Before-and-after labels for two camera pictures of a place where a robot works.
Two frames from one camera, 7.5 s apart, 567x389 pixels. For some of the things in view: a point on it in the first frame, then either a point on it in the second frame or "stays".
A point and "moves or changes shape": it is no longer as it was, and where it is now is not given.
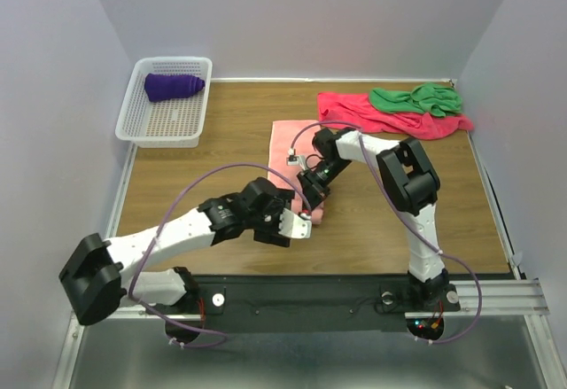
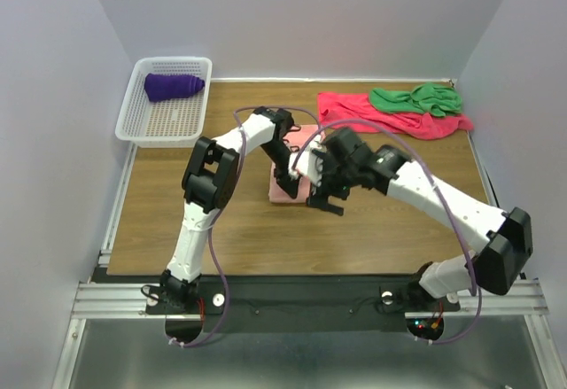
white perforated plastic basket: [166, 102] stays
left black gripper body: [265, 226] → [278, 154]
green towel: [423, 98] stays
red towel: [360, 112] stays
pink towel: [292, 136] moves or changes shape
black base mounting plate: [312, 303] stays
